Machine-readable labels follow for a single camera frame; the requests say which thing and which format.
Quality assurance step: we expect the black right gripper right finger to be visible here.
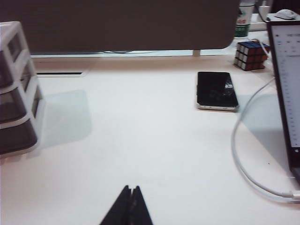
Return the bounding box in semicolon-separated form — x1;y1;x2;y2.
128;186;154;225

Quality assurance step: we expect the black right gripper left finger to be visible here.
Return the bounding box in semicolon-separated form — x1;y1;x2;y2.
99;185;132;225

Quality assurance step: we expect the black smartphone white case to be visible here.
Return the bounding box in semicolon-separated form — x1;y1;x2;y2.
195;71;240;112

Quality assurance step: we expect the white three-drawer organizer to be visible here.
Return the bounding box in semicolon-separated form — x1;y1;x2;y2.
0;21;46;155

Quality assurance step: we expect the dark open laptop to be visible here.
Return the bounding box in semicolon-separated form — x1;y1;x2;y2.
267;20;300;186

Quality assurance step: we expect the brown desk partition panel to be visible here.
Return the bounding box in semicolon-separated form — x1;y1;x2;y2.
0;0;241;53

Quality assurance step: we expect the Rubik's cube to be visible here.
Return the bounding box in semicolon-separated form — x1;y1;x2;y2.
233;40;270;71

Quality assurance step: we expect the white power strip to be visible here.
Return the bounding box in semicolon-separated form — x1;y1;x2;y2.
248;0;272;31

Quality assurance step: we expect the white computer mouse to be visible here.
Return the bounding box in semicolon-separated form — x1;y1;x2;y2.
274;9;298;20

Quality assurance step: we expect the white charging cable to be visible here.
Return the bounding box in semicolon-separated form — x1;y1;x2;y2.
231;38;300;203

